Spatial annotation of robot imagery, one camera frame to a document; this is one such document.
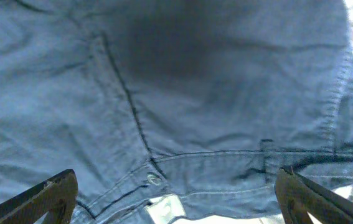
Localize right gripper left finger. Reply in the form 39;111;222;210
0;169;78;224

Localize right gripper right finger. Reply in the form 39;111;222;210
275;167;353;224

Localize navy blue denim shorts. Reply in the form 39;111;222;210
0;0;353;223

